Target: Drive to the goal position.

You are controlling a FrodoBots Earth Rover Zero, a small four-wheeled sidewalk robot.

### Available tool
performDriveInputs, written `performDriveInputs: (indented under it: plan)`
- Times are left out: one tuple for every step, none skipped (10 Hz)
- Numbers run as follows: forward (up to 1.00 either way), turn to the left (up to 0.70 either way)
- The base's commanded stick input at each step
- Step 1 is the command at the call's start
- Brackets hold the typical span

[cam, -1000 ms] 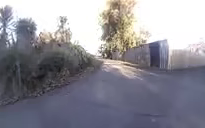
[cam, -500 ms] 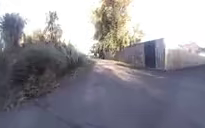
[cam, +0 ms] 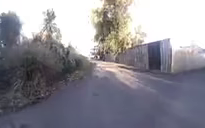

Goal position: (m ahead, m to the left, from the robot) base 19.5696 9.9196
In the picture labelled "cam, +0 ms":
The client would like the tall green tree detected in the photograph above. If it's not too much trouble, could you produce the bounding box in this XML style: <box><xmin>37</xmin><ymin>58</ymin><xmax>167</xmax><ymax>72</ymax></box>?
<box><xmin>90</xmin><ymin>0</ymin><xmax>147</xmax><ymax>62</ymax></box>

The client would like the grey asphalt road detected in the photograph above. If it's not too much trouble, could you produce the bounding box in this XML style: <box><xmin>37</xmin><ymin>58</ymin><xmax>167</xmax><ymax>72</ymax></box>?
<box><xmin>0</xmin><ymin>60</ymin><xmax>205</xmax><ymax>128</ymax></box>

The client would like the grey corrugated metal shed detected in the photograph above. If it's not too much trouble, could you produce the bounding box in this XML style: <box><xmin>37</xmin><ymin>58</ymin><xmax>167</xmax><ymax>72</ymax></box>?
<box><xmin>115</xmin><ymin>37</ymin><xmax>174</xmax><ymax>74</ymax></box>

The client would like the tall dry grass thicket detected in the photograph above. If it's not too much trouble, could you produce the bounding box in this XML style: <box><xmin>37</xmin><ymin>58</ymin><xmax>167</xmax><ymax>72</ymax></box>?
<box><xmin>0</xmin><ymin>0</ymin><xmax>94</xmax><ymax>111</ymax></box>

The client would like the dry leaf litter verge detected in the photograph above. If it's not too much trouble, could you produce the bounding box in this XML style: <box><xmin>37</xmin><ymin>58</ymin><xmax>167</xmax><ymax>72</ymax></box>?
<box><xmin>0</xmin><ymin>69</ymin><xmax>88</xmax><ymax>118</ymax></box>

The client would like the pale bush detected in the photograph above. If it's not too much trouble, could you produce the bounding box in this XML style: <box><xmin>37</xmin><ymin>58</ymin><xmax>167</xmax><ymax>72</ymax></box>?
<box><xmin>172</xmin><ymin>45</ymin><xmax>205</xmax><ymax>74</ymax></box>

